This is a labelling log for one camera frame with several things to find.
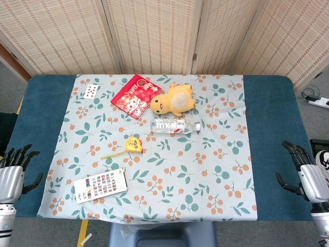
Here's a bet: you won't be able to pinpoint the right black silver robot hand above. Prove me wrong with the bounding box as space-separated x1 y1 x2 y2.
276 140 329 206

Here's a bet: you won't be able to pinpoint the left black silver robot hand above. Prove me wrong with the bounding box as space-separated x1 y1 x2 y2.
0 144 44 204

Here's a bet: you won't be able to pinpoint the yellow tape measure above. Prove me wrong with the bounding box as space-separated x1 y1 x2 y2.
100 137 143 160

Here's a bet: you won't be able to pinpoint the black white patterned object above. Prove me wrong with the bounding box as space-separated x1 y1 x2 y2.
309 138 329 186

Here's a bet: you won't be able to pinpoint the blue felt table cover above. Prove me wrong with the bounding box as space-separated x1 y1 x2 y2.
11 74 321 222

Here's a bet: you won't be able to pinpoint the white power strip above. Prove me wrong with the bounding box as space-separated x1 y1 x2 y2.
307 96 329 109

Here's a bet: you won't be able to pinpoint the white postcard box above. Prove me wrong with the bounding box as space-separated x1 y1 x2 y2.
74 167 129 204

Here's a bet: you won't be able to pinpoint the red diamonds playing card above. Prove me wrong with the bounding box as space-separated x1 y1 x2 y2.
83 83 99 99

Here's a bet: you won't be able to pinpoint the floral print tablecloth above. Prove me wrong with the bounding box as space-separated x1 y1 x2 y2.
36 74 258 222

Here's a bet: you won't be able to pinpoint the woven folding screen panel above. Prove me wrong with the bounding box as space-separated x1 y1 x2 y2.
101 0 206 75
191 0 265 76
233 0 329 90
0 0 122 76

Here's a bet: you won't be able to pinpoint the clear plastic water bottle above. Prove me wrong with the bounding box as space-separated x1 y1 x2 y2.
150 118 201 135

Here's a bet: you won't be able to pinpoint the yellow plush toy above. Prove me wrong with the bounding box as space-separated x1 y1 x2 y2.
150 82 196 117

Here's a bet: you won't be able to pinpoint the black power cable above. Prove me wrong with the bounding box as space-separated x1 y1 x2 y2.
300 84 323 101

